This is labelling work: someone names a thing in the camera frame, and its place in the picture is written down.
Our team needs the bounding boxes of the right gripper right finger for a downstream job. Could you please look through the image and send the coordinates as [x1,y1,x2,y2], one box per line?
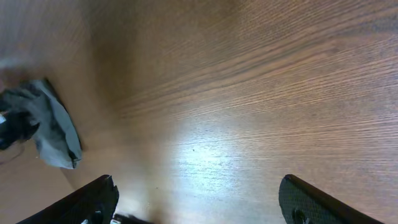
[279,174,382,224]

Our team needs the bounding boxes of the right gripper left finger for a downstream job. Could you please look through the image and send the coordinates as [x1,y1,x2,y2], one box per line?
[18,175,119,224]

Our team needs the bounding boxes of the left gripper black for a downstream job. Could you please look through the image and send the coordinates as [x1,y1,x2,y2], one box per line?
[1,111,40,151]

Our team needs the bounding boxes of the grey shorts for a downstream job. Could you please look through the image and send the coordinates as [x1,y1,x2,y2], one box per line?
[1,79,82,169]

